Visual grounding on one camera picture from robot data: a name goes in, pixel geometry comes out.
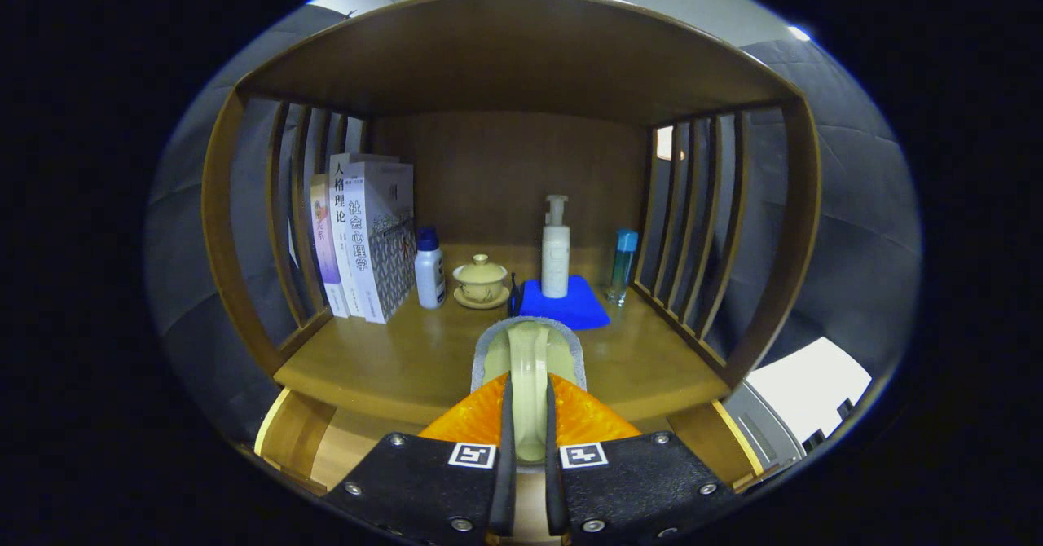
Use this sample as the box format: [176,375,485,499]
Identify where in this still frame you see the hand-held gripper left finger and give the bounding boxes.
[320,372,517,546]

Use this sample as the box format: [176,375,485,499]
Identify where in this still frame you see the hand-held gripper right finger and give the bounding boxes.
[543,372,740,546]

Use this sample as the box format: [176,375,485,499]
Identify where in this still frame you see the wooden drawer with black knob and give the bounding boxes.
[253,387,768,546]

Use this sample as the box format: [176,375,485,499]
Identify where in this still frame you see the green handled grey brush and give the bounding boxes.
[471,316,588,465]

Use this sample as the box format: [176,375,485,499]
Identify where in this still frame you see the wooden countertop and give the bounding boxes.
[273,244,730,426]

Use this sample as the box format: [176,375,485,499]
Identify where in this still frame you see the brown wooden cabinet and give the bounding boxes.
[201,0,822,498]

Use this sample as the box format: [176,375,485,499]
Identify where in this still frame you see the blue folded cloth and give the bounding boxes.
[509,275,611,332]

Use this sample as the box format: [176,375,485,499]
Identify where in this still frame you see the white bottle with blue cap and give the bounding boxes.
[414,227,447,310]

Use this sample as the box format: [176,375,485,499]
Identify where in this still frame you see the yellow lidded teacup with saucer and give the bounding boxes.
[453,254,511,310]

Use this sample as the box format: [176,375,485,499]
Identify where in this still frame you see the clear blue bottle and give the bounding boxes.
[607,229,640,306]

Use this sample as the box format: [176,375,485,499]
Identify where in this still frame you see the white pump bottle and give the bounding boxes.
[541,195,571,299]

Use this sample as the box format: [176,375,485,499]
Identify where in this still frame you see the white patterned book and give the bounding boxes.
[342,159,416,324]

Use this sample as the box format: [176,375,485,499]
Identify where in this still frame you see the purple book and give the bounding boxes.
[309,173,350,319]

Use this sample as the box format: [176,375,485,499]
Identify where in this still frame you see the plain white book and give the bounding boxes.
[328,152,369,319]

